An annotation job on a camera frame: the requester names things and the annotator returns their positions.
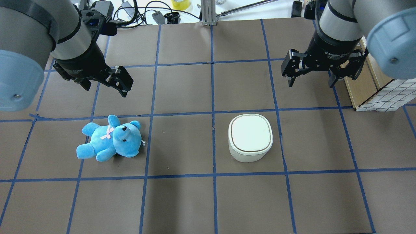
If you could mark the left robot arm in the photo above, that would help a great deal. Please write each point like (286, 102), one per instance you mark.
(34, 30)

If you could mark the aluminium frame post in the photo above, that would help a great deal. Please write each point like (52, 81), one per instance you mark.
(208, 14)

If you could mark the wooden box with grid cloth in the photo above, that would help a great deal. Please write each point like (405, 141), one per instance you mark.
(375, 91)

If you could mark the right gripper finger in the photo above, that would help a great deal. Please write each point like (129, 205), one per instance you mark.
(293, 66)
(352, 69)

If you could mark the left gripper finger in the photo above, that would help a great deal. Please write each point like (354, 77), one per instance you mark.
(119, 79)

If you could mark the white trash can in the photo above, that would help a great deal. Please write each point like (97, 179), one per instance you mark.
(249, 137)

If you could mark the yellow tape roll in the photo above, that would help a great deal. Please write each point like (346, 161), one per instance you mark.
(181, 5)

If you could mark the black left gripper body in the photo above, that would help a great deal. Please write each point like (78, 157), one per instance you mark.
(82, 62)

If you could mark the blue teddy bear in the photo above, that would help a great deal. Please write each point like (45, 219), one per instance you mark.
(114, 138)

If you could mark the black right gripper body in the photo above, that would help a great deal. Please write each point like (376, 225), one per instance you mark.
(327, 48)

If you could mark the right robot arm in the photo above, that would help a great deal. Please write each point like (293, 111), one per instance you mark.
(347, 31)

